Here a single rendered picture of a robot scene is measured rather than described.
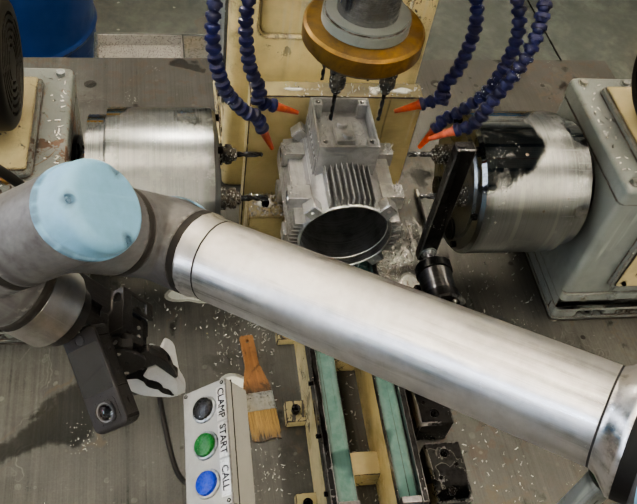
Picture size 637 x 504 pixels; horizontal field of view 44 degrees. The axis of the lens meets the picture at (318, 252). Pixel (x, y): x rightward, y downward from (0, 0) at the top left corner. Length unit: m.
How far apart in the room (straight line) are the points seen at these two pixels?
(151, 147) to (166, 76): 0.71
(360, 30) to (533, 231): 0.47
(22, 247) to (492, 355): 0.40
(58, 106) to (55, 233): 0.60
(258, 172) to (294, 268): 0.74
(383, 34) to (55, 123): 0.50
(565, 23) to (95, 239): 3.44
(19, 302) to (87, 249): 0.14
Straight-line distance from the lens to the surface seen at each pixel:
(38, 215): 0.70
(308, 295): 0.69
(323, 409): 1.21
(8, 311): 0.81
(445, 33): 3.64
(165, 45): 2.68
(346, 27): 1.12
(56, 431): 1.34
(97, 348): 0.87
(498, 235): 1.33
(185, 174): 1.18
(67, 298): 0.83
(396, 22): 1.15
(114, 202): 0.71
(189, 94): 1.85
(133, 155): 1.19
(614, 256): 1.47
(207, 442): 1.01
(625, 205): 1.36
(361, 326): 0.67
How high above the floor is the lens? 1.99
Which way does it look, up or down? 50 degrees down
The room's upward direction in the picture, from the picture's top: 12 degrees clockwise
